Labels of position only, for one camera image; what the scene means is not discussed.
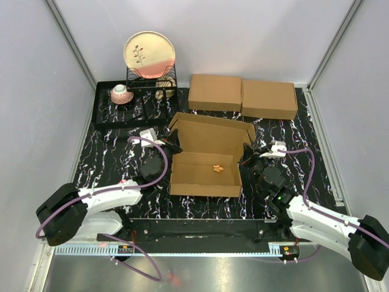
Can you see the cardboard box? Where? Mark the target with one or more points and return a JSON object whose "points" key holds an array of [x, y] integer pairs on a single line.
{"points": [[215, 93], [269, 100], [207, 141]]}

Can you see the cream pink floral plate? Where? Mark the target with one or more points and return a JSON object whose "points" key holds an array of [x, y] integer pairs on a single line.
{"points": [[149, 54]]}

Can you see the black wire tray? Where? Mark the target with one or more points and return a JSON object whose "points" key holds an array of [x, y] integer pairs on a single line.
{"points": [[144, 110]]}

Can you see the red maple leaf ornament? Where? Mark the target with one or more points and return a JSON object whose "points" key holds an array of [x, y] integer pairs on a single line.
{"points": [[218, 169]]}

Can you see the cream ceramic mug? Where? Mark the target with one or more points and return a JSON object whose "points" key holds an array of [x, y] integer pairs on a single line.
{"points": [[165, 85]]}

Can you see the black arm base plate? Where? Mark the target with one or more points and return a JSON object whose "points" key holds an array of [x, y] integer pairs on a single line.
{"points": [[147, 230]]}

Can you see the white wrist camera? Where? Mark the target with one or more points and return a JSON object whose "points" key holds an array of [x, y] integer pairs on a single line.
{"points": [[150, 135], [277, 150]]}

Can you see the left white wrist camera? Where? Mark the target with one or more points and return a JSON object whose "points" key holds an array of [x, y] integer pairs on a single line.
{"points": [[150, 135]]}

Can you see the pink patterned bowl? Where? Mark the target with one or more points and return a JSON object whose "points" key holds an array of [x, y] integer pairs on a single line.
{"points": [[120, 95]]}

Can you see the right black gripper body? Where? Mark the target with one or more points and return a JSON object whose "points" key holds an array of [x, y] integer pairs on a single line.
{"points": [[257, 164]]}

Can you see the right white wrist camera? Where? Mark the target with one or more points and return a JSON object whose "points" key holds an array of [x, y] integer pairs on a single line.
{"points": [[277, 150]]}

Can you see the black wire plate rack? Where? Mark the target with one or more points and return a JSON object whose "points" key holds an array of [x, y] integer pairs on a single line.
{"points": [[137, 84]]}

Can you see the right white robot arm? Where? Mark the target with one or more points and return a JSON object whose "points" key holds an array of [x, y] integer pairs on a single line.
{"points": [[363, 241]]}

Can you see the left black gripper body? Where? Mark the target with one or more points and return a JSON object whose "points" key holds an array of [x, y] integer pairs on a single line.
{"points": [[159, 154]]}

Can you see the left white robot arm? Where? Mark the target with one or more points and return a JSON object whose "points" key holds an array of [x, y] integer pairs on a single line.
{"points": [[79, 213]]}

